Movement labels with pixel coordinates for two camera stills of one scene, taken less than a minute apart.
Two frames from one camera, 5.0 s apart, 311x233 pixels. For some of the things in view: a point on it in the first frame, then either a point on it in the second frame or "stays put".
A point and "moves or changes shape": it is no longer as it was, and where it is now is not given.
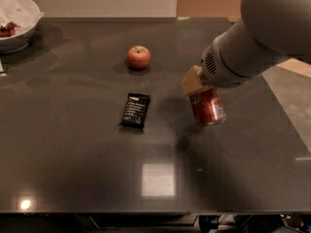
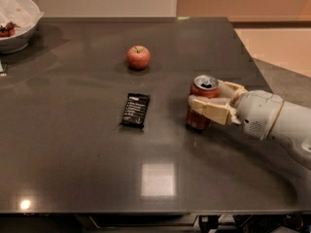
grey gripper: [214, 71] -> [259, 111]
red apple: [138, 56] stays put
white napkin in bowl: [19, 10] stays put
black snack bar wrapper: [135, 110] stays put
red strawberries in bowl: [9, 29] stays put
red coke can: [208, 107] moves or changes shape
